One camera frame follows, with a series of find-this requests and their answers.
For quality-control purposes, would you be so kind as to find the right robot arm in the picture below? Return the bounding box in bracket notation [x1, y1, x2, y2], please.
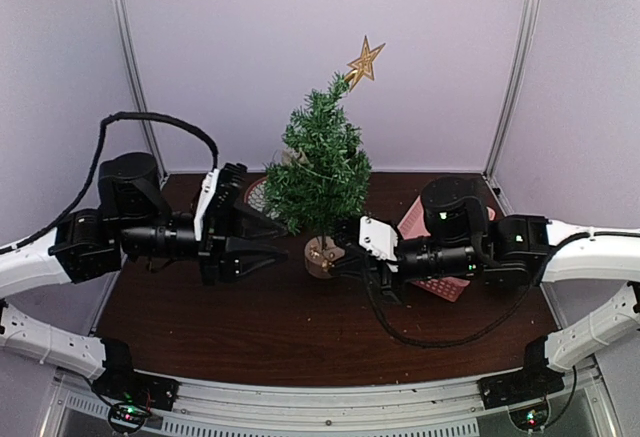
[312, 176, 639, 399]

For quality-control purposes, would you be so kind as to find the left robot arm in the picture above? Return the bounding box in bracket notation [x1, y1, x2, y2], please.
[1, 152, 288, 298]

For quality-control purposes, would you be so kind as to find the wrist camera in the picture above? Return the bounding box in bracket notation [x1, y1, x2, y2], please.
[193, 163, 247, 242]
[358, 216, 399, 273]

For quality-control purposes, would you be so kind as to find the burlap bow ornament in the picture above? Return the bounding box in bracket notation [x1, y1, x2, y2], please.
[281, 148, 308, 166]

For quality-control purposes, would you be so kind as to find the small green christmas tree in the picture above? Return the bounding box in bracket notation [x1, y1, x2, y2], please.
[265, 72, 371, 279]

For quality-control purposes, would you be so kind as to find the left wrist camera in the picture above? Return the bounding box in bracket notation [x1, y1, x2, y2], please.
[193, 163, 247, 242]

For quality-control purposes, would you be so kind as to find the floral patterned ceramic plate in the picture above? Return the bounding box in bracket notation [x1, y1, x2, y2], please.
[243, 177, 279, 220]

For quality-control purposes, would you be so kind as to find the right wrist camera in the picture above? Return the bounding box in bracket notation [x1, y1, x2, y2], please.
[358, 216, 399, 273]

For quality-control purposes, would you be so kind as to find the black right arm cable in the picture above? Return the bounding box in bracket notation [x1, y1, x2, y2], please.
[362, 256, 556, 349]

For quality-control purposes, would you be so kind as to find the pink perforated plastic basket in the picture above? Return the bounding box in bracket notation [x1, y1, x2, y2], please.
[398, 194, 477, 302]

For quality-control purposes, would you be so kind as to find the aluminium front rail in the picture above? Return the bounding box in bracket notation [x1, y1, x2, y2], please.
[39, 351, 619, 437]

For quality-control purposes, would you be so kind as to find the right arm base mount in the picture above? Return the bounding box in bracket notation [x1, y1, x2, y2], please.
[478, 336, 565, 434]

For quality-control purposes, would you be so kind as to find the gold star ornament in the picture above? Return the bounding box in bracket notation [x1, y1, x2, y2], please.
[344, 36, 386, 91]

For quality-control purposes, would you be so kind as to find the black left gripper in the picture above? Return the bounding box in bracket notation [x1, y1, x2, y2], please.
[117, 199, 289, 288]

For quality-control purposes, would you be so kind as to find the black braided left cable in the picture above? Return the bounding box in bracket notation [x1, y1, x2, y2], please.
[0, 110, 221, 253]

